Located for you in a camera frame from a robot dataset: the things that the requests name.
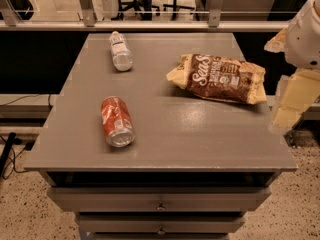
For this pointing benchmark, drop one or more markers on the clear plastic water bottle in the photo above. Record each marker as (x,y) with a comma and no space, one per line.
(121,54)

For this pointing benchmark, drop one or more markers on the metal railing with glass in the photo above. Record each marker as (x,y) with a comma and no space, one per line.
(107,16)

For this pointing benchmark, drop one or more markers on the black office chair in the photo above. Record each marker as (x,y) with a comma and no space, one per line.
(146,4)

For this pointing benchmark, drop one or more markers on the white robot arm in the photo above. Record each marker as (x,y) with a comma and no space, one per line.
(300,43)

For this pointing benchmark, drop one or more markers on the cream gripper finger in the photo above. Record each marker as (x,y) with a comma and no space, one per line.
(276,44)
(294,95)

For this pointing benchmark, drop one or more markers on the top drawer with knob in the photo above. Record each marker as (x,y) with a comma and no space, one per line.
(225,199)

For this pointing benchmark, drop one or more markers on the red coke can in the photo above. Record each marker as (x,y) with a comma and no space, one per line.
(116,121)

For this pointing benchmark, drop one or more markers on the drawer with knob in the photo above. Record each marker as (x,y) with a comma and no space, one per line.
(225,199)
(159,223)

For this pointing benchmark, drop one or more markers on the grey drawer cabinet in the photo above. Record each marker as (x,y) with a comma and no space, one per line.
(180,141)

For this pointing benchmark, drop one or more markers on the brown chip bag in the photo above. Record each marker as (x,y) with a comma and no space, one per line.
(219,78)

